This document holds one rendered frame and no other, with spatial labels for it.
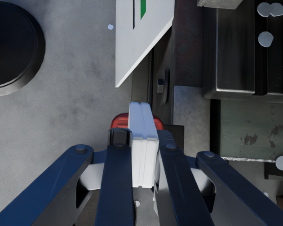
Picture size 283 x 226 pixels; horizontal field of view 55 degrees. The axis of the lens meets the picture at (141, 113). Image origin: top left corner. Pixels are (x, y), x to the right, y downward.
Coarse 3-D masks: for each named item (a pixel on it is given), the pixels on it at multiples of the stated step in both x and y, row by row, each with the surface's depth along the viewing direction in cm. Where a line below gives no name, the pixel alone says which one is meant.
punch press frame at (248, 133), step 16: (224, 112) 43; (240, 112) 43; (256, 112) 43; (272, 112) 43; (224, 128) 43; (240, 128) 43; (256, 128) 43; (272, 128) 43; (224, 144) 42; (240, 144) 42; (256, 144) 43; (272, 144) 43; (240, 160) 89; (256, 160) 90; (272, 160) 90
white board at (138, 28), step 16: (128, 0) 89; (144, 0) 70; (160, 0) 58; (128, 16) 88; (144, 16) 70; (160, 16) 58; (128, 32) 88; (144, 32) 70; (160, 32) 58; (128, 48) 87; (144, 48) 69; (128, 64) 86
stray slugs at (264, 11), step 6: (258, 6) 39; (264, 6) 39; (270, 6) 39; (276, 6) 39; (282, 6) 39; (258, 12) 39; (264, 12) 39; (270, 12) 39; (276, 12) 39; (282, 12) 39; (258, 36) 38; (264, 36) 38; (270, 36) 38; (264, 42) 38; (270, 42) 38; (282, 156) 42; (276, 162) 42; (282, 162) 42; (282, 168) 42
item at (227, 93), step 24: (264, 0) 40; (216, 24) 38; (240, 24) 39; (264, 24) 40; (216, 48) 38; (240, 48) 38; (264, 48) 39; (216, 72) 37; (240, 72) 38; (264, 72) 39; (216, 96) 41; (240, 96) 40; (264, 96) 39
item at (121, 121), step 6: (120, 114) 30; (126, 114) 30; (114, 120) 30; (120, 120) 30; (126, 120) 30; (156, 120) 30; (114, 126) 30; (120, 126) 30; (126, 126) 30; (156, 126) 30; (162, 126) 30
